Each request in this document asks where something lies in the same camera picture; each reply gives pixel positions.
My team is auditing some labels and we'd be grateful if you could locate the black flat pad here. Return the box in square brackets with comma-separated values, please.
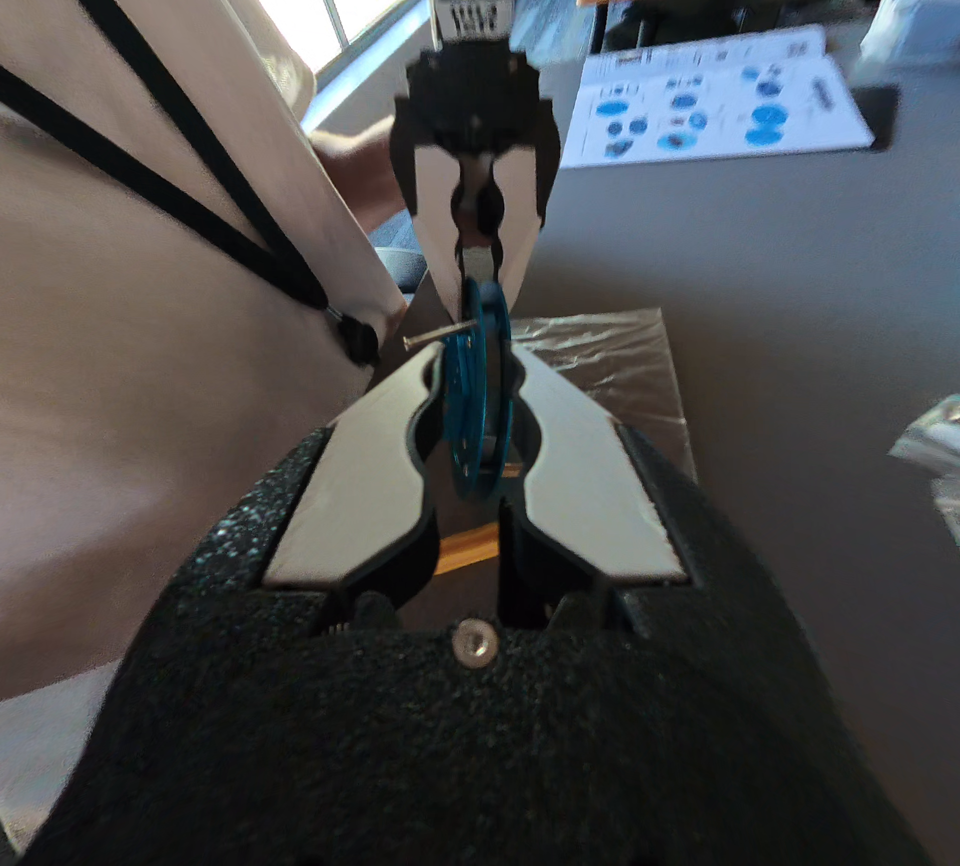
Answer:
[846, 84, 901, 153]

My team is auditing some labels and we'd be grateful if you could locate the large clear plastic bag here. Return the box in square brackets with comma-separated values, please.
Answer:
[510, 307, 699, 484]

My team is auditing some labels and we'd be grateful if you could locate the printed instruction sheet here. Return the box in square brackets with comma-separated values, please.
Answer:
[558, 26, 877, 169]

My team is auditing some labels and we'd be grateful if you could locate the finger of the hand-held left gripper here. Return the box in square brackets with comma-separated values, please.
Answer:
[487, 144, 544, 318]
[414, 144, 470, 325]

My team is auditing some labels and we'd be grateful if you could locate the large glass window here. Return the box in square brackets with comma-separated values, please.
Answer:
[247, 0, 421, 79]

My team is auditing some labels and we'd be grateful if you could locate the person's left forearm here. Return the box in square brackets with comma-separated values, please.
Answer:
[309, 118, 412, 238]

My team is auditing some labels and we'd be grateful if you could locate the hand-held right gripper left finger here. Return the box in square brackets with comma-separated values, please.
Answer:
[262, 341, 445, 610]

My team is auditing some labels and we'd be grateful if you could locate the black mesh office chair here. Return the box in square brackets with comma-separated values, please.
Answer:
[373, 247, 430, 295]

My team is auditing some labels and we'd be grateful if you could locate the black lanyard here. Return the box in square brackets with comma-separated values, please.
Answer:
[0, 0, 380, 366]

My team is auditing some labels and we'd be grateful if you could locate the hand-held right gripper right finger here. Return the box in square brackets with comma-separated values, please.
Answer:
[496, 344, 691, 630]

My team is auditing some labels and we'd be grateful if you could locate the blue round metal turntable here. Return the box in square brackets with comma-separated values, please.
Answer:
[403, 277, 516, 503]

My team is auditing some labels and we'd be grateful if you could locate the yellow-handled screwdriver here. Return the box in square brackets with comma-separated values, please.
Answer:
[438, 522, 501, 576]

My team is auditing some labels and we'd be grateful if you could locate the pile of small screw bags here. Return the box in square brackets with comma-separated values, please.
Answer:
[888, 393, 960, 544]

